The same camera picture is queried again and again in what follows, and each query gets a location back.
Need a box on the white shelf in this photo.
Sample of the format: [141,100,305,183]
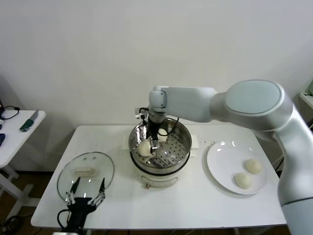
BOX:
[299,93,313,108]

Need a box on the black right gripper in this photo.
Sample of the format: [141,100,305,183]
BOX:
[146,117,161,157]

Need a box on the green handled knife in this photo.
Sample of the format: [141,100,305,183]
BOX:
[19,109,40,133]

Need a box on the white side table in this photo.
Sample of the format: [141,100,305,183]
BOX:
[0,110,46,216]

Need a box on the floor cable bundle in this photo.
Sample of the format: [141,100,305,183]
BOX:
[0,215,25,235]

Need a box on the white round plate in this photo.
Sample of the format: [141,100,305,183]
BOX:
[206,141,268,195]

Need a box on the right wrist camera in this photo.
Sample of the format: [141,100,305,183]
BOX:
[134,107,150,120]

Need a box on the glass pot lid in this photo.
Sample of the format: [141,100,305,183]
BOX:
[57,151,115,204]

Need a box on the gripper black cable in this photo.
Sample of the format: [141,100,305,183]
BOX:
[57,210,71,231]
[161,117,180,138]

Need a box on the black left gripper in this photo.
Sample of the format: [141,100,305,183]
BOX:
[64,177,106,231]

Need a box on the white steamed baozi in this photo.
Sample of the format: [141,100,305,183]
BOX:
[244,158,262,175]
[158,129,169,143]
[234,172,252,189]
[137,141,154,158]

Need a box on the stainless steel steamer basket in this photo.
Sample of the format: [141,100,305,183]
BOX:
[121,117,200,169]

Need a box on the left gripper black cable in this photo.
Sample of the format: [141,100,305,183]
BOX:
[57,210,71,231]

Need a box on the black looped cable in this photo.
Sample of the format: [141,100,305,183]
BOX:
[0,105,21,121]

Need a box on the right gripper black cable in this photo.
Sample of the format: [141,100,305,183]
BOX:
[161,117,180,138]

